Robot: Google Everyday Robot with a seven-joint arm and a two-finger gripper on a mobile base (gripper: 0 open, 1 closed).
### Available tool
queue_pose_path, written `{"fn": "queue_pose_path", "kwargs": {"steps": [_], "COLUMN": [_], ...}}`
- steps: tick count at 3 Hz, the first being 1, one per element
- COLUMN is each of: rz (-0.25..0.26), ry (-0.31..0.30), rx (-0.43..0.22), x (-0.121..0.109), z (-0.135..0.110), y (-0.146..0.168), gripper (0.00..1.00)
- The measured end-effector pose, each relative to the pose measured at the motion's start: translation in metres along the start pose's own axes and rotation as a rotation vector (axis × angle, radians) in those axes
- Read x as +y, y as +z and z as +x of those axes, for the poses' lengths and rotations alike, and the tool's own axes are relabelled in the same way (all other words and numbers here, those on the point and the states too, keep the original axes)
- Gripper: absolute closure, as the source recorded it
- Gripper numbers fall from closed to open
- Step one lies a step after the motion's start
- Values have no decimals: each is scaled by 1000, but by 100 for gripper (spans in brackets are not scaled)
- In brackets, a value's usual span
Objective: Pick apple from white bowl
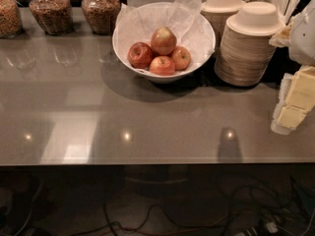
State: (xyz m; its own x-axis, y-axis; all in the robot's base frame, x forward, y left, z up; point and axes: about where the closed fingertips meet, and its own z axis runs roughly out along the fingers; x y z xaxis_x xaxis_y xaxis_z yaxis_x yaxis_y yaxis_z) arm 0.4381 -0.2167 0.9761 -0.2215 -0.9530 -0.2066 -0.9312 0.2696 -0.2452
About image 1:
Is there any white paper bowl liner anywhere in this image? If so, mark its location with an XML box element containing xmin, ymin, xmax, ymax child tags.
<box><xmin>115</xmin><ymin>0</ymin><xmax>215</xmax><ymax>77</ymax></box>

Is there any rear stack of paper bowls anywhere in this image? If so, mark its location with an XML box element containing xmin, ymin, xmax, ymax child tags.
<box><xmin>201</xmin><ymin>0</ymin><xmax>245</xmax><ymax>55</ymax></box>

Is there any tall red-green top apple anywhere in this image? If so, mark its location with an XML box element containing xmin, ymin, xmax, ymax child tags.
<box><xmin>151</xmin><ymin>27</ymin><xmax>177</xmax><ymax>55</ymax></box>

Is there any left glass cereal jar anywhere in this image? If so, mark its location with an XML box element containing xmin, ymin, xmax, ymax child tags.
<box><xmin>0</xmin><ymin>0</ymin><xmax>23</xmax><ymax>38</ymax></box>

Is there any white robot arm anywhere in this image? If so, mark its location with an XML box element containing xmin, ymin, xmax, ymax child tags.
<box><xmin>270</xmin><ymin>0</ymin><xmax>315</xmax><ymax>135</ymax></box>

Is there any red right apple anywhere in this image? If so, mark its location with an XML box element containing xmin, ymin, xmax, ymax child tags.
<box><xmin>170</xmin><ymin>46</ymin><xmax>191</xmax><ymax>71</ymax></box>

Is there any right glass cereal jar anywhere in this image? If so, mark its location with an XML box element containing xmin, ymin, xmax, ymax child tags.
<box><xmin>81</xmin><ymin>0</ymin><xmax>121</xmax><ymax>35</ymax></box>

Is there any red front apple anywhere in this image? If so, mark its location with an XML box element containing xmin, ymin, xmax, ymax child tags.
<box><xmin>149</xmin><ymin>56</ymin><xmax>175</xmax><ymax>76</ymax></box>

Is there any white ceramic bowl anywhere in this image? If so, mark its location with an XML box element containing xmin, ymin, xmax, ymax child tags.
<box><xmin>111</xmin><ymin>1</ymin><xmax>217</xmax><ymax>85</ymax></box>

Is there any dark red left apple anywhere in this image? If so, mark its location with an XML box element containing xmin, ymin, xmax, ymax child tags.
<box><xmin>127</xmin><ymin>42</ymin><xmax>154</xmax><ymax>69</ymax></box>

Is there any middle glass cereal jar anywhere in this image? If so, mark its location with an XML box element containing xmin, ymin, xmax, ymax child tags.
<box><xmin>29</xmin><ymin>0</ymin><xmax>73</xmax><ymax>35</ymax></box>

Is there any black floor cable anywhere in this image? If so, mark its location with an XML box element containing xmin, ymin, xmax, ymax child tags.
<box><xmin>70</xmin><ymin>167</ymin><xmax>315</xmax><ymax>236</ymax></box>

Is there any white power adapter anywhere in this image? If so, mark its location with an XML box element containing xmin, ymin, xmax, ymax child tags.
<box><xmin>265</xmin><ymin>221</ymin><xmax>279</xmax><ymax>236</ymax></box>

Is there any glass cereal jar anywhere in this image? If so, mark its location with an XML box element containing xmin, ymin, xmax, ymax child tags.
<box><xmin>81</xmin><ymin>0</ymin><xmax>121</xmax><ymax>35</ymax></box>
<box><xmin>0</xmin><ymin>0</ymin><xmax>23</xmax><ymax>38</ymax></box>
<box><xmin>29</xmin><ymin>0</ymin><xmax>73</xmax><ymax>35</ymax></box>

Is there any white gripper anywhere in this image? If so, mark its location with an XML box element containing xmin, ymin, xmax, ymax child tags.
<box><xmin>271</xmin><ymin>66</ymin><xmax>315</xmax><ymax>135</ymax></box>

